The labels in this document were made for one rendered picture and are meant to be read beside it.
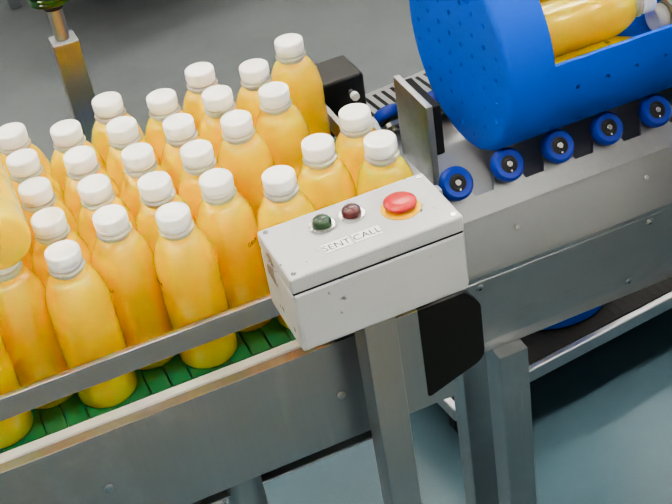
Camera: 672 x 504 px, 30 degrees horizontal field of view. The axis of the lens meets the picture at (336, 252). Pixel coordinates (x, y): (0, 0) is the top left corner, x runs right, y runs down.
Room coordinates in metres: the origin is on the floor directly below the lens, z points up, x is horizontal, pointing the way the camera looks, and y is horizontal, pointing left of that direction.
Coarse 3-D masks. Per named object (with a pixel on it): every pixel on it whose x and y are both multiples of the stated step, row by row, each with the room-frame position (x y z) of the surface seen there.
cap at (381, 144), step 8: (368, 136) 1.24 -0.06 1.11; (376, 136) 1.23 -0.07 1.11; (384, 136) 1.23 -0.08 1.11; (392, 136) 1.23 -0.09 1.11; (368, 144) 1.22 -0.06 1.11; (376, 144) 1.22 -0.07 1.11; (384, 144) 1.21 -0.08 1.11; (392, 144) 1.21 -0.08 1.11; (368, 152) 1.22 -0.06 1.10; (376, 152) 1.21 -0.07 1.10; (384, 152) 1.21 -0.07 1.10; (392, 152) 1.21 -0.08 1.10
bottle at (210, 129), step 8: (208, 112) 1.39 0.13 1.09; (216, 112) 1.39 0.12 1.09; (224, 112) 1.38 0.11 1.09; (208, 120) 1.39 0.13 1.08; (216, 120) 1.38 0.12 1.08; (200, 128) 1.40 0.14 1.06; (208, 128) 1.38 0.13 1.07; (216, 128) 1.38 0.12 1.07; (200, 136) 1.39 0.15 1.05; (208, 136) 1.38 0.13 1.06; (216, 136) 1.37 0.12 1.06; (216, 144) 1.37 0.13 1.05; (216, 152) 1.37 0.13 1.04
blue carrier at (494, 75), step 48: (432, 0) 1.49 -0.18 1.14; (480, 0) 1.36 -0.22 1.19; (528, 0) 1.35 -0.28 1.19; (432, 48) 1.51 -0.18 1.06; (480, 48) 1.37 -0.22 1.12; (528, 48) 1.32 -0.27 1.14; (624, 48) 1.35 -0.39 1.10; (480, 96) 1.38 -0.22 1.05; (528, 96) 1.31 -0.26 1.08; (576, 96) 1.34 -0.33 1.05; (624, 96) 1.38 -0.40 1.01; (480, 144) 1.39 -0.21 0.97
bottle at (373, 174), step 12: (396, 156) 1.22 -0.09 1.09; (360, 168) 1.23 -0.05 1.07; (372, 168) 1.22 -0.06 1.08; (384, 168) 1.21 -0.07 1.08; (396, 168) 1.21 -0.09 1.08; (408, 168) 1.22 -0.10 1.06; (360, 180) 1.22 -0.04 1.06; (372, 180) 1.21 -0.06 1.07; (384, 180) 1.20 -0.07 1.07; (396, 180) 1.20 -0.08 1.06; (360, 192) 1.22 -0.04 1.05
